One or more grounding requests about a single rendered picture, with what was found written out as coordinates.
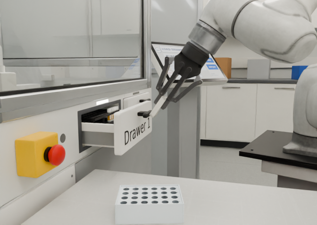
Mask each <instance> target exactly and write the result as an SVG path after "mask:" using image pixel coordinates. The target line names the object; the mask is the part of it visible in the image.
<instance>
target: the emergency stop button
mask: <svg viewBox="0 0 317 225"><path fill-rule="evenodd" d="M65 155H66V152H65V149H64V147H63V146H62V145H60V144H56V145H54V146H52V148H51V149H50V151H49V153H48V158H49V162H50V163H51V164H52V165H53V166H59V165H60V164H61V163H62V162H63V161H64V159H65Z"/></svg>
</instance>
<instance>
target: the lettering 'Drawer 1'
mask: <svg viewBox="0 0 317 225"><path fill-rule="evenodd" d="M142 126H143V124H142V125H141V130H142V129H143V128H142ZM133 131H135V129H133ZM136 131H137V136H138V134H140V129H139V127H138V129H137V128H136ZM126 132H128V131H125V133H126ZM131 132H132V131H131ZM131 132H130V135H131ZM141 133H143V131H141ZM134 134H135V132H134V133H133V135H134ZM135 138H136V137H133V139H135ZM130 141H131V137H130ZM128 142H129V132H128V141H127V143H126V140H125V145H127V144H128Z"/></svg>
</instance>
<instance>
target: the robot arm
mask: <svg viewBox="0 0 317 225"><path fill-rule="evenodd" d="M316 8H317V0H266V1H264V2H261V1H259V0H208V2H207V4H206V6H205V8H204V9H203V12H202V15H201V17H200V19H199V21H198V22H197V23H196V25H195V27H194V28H193V30H192V31H191V33H190V34H189V36H188V38H189V39H190V40H191V41H190V42H189V41H188V42H187V43H186V44H185V46H184V47H183V49H182V50H181V52H180V53H179V54H177V55H176V56H175V57H167V56H166V57H165V64H164V67H163V70H162V72H161V75H160V78H159V80H158V83H157V86H156V89H157V90H158V92H159V95H158V96H157V98H156V99H155V100H154V104H156V106H155V107H154V109H153V110H152V111H151V113H150V114H149V116H151V117H152V118H154V117H155V116H156V115H157V113H158V112H159V111H160V109H162V110H164V109H165V108H166V107H167V106H168V104H169V103H170V102H171V101H172V102H174V103H176V102H178V101H179V100H180V99H181V98H182V97H184V96H185V95H186V94H187V93H188V92H190V91H191V90H192V89H193V88H194V87H195V86H198V85H200V84H202V83H203V81H202V80H201V77H200V73H201V69H202V67H203V66H204V65H205V63H206V62H207V60H208V59H209V54H212V55H215V54H216V52H217V51H218V49H219V48H220V47H221V45H222V44H223V43H224V42H225V40H226V38H227V37H228V36H230V37H233V38H235V39H237V40H238V41H240V42H241V43H242V44H243V45H244V46H245V47H247V48H248V49H250V50H252V51H253V52H255V53H257V54H259V55H261V56H263V57H265V58H267V59H270V60H272V61H276V62H279V63H285V64H292V63H295V62H299V61H302V60H303V59H305V58H306V57H307V56H308V55H309V54H310V53H311V52H312V51H313V49H314V48H315V46H316V43H317V33H316V30H315V28H314V26H313V25H312V23H311V22H312V19H311V14H312V13H313V12H314V10H315V9H316ZM173 61H174V69H175V70H174V72H173V73H172V75H171V77H170V78H169V80H168V81H167V83H166V84H165V86H164V87H163V88H162V86H163V83H164V81H165V78H166V76H167V73H168V71H169V68H170V65H171V64H172V63H173ZM178 75H180V76H181V78H180V80H179V81H178V83H177V84H176V86H175V87H174V89H173V90H172V91H171V93H170V94H169V96H168V97H166V96H165V95H164V94H166V92H167V91H168V89H169V88H170V86H171V85H172V83H173V82H174V80H175V79H176V78H177V77H178ZM195 76H196V78H195V79H194V83H192V84H191V85H190V86H188V87H187V88H186V89H185V90H184V91H183V92H181V93H180V94H179V95H178V96H177V97H176V98H175V97H174V96H175V95H176V93H177V92H178V90H179V89H180V88H181V86H182V85H183V83H184V82H185V81H186V79H189V78H192V77H195ZM283 152H285V153H291V154H300V155H305V156H312V157H317V64H313V65H309V66H308V67H307V68H306V69H305V70H303V72H302V73H301V75H300V77H299V79H298V82H297V84H296V88H295V93H294V101H293V134H292V140H291V141H290V143H289V144H288V145H286V146H283Z"/></svg>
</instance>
